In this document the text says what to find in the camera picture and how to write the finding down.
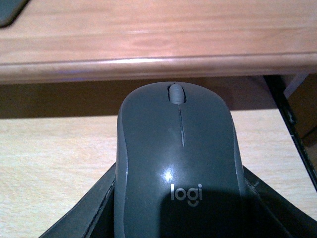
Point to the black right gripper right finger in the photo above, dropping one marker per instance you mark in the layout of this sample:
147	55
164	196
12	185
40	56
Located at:
270	215

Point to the wooden keyboard drawer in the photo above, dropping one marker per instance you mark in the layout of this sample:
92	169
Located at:
58	139

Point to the grey logi mouse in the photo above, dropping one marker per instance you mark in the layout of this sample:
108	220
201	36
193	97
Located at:
178	169

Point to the wooden desk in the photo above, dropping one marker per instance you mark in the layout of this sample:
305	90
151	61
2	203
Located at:
78	40

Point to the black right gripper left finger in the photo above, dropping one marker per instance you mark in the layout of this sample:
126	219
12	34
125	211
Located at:
92	216

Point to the grey laptop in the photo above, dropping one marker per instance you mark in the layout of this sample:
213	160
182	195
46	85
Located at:
10	10

